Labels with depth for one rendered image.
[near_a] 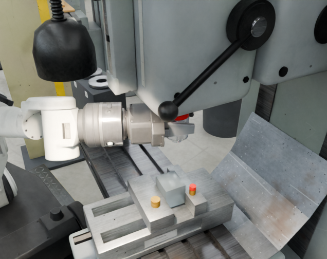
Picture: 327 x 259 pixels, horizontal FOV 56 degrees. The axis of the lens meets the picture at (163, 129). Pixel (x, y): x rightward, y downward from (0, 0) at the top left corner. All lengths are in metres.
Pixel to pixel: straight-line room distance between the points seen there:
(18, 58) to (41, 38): 1.92
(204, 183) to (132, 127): 0.34
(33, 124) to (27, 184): 0.92
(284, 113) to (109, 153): 0.57
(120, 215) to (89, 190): 1.54
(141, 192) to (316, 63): 0.46
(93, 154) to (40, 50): 0.73
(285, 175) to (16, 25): 1.84
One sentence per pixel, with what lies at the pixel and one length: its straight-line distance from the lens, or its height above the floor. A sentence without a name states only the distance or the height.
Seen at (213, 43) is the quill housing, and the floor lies 1.43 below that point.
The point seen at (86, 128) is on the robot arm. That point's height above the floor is 1.26.
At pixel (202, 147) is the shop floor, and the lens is 2.65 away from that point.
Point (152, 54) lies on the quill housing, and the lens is 0.45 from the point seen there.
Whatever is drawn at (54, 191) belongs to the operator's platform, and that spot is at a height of 0.40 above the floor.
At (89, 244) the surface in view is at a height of 0.85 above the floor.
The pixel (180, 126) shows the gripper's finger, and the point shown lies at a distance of 0.59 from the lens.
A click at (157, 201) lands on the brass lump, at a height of 1.05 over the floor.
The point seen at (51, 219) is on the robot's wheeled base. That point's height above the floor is 0.61.
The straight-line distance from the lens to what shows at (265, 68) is 0.54.
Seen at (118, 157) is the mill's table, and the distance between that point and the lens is 1.05.
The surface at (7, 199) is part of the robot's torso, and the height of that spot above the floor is 0.67.
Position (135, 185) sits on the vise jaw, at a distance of 0.78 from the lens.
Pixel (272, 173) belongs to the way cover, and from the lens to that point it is 0.94.
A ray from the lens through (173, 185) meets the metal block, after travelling 0.74.
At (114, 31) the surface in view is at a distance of 0.48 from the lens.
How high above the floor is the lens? 1.57
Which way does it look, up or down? 33 degrees down
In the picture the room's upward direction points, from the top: straight up
